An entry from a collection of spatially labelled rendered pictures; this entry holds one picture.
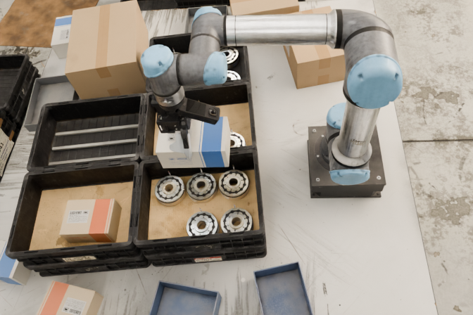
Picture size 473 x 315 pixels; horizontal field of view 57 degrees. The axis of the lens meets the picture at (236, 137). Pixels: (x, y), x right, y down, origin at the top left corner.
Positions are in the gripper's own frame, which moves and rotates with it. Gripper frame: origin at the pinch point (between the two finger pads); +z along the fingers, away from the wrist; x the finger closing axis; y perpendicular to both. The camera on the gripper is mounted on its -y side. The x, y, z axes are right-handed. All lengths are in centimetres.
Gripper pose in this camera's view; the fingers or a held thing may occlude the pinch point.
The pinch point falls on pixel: (193, 139)
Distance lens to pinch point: 128.2
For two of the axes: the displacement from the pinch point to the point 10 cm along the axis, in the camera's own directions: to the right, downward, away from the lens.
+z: 1.1, 5.5, 8.3
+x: -0.4, 8.3, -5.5
